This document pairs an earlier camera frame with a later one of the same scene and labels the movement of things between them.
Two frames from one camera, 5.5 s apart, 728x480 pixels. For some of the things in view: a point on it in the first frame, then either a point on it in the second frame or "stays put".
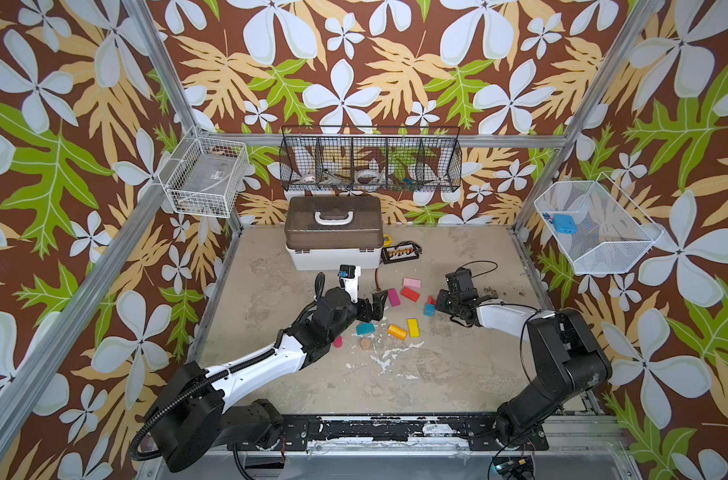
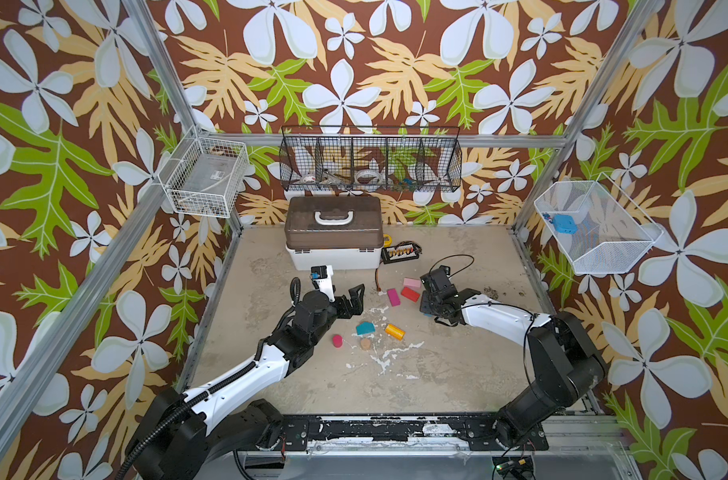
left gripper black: x=367 y=315 → x=356 y=306
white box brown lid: x=327 y=232 stays put
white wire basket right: x=612 y=232 stays put
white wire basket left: x=205 y=174 stays put
